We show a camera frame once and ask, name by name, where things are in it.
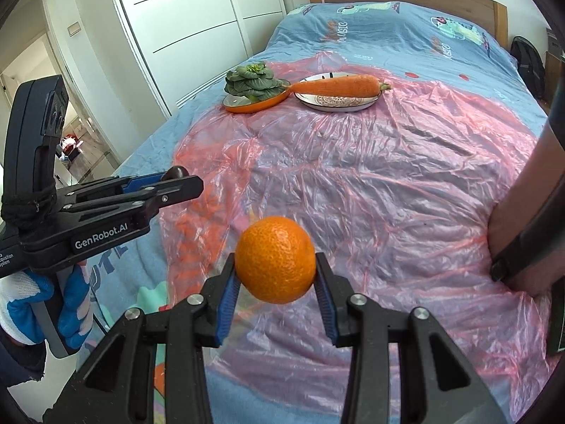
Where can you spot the small dark plum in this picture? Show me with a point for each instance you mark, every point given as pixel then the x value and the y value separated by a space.
pixel 178 170

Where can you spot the white wardrobe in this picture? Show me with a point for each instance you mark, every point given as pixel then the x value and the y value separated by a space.
pixel 190 22

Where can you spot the carrot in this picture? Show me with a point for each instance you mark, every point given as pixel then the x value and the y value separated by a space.
pixel 340 87

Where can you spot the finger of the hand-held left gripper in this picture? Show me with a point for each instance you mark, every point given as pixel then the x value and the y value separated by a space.
pixel 176 190
pixel 132 183

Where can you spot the orange plate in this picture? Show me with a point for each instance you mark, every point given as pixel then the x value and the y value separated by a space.
pixel 251 107

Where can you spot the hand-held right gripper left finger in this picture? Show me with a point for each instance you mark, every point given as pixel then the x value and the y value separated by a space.
pixel 231 293

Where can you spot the black and steel kettle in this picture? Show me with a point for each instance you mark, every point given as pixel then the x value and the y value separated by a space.
pixel 521 212

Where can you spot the pink plastic sheet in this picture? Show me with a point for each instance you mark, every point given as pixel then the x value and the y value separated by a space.
pixel 375 185

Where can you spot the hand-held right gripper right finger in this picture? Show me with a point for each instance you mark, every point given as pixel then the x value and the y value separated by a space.
pixel 327 307

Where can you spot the wooden drawer cabinet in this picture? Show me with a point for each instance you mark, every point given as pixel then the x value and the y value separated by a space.
pixel 555 75

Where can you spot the person's left hand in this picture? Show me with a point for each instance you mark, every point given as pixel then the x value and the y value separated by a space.
pixel 22 304

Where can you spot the green bok choy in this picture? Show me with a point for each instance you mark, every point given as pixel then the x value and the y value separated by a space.
pixel 254 81

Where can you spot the black backpack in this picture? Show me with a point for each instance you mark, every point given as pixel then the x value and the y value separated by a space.
pixel 529 66

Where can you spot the person's left forearm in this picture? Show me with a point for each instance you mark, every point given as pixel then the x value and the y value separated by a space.
pixel 22 362

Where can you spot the orange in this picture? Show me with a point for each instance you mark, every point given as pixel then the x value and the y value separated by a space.
pixel 276 258

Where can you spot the white patterned plate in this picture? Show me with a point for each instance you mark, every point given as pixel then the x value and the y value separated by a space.
pixel 335 105

